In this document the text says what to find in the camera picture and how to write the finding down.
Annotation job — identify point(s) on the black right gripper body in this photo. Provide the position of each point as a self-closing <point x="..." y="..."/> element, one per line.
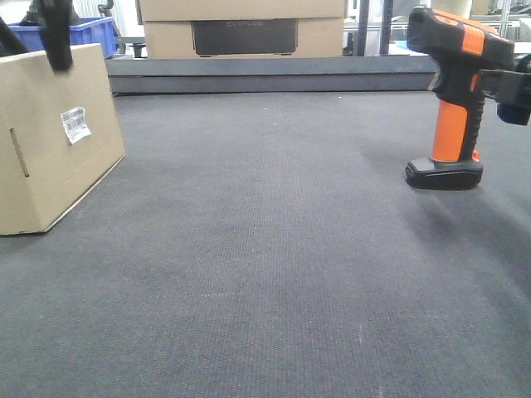
<point x="510" y="89"/>

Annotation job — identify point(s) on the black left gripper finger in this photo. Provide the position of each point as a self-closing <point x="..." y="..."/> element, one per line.
<point x="55" y="33"/>
<point x="10" y="43"/>

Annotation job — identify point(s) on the orange black barcode scanner gun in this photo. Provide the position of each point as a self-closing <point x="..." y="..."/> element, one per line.
<point x="461" y="48"/>

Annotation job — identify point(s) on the brown cardboard package box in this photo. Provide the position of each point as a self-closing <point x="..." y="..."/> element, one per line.
<point x="60" y="137"/>

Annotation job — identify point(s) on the blue plastic bin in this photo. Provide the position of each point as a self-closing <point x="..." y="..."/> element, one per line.
<point x="98" y="30"/>

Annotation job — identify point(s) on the large stacked cardboard boxes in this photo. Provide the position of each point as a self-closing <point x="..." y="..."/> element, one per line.
<point x="242" y="29"/>

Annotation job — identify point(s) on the black table edge rail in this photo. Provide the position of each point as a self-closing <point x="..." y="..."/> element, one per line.
<point x="227" y="76"/>

